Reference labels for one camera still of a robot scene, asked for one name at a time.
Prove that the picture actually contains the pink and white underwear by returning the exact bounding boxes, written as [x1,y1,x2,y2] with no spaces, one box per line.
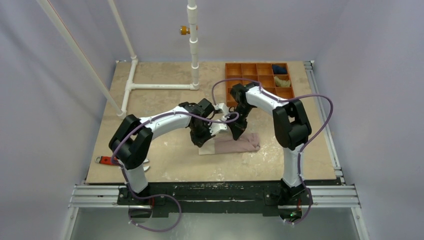
[198,133,261,156]

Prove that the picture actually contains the orange compartment tray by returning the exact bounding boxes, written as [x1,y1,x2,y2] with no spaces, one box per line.
[225,62,295,107]

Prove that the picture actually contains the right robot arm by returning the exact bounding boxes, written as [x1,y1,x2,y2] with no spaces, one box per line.
[228,83,312,206]

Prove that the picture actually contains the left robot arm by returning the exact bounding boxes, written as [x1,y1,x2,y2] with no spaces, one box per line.
[108,98,216,205]

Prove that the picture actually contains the rolled olive cloth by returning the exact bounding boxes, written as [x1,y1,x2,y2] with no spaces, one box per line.
[273,76,291,88]

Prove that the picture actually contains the rolled blue cloth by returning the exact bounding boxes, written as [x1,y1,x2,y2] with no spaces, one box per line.
[271,64,288,75]

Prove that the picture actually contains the orange yellow valve knob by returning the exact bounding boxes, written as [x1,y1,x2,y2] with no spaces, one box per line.
[179,25,199,36]

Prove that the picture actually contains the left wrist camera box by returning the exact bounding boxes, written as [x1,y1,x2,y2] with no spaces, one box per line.
[209,123,229,136]

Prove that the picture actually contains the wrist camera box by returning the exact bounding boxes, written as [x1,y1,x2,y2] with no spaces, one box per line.
[209,123,229,136]
[214,103,230,115]

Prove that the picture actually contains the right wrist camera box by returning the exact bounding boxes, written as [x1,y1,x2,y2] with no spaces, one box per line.
[214,103,230,115]

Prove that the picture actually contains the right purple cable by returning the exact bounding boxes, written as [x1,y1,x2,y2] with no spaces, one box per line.
[210,78,334,226]

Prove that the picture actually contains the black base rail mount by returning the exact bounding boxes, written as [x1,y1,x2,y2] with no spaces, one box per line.
[117,180,309,220]

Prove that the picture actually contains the white PVC pipe frame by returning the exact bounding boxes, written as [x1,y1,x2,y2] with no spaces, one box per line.
[38,0,199,119]

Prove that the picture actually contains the adjustable wrench red handle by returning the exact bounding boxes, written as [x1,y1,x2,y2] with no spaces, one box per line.
[95,155,152,172]

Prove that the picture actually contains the aluminium frame rails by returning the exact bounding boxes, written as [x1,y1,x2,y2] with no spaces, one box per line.
[67,60,370,240]

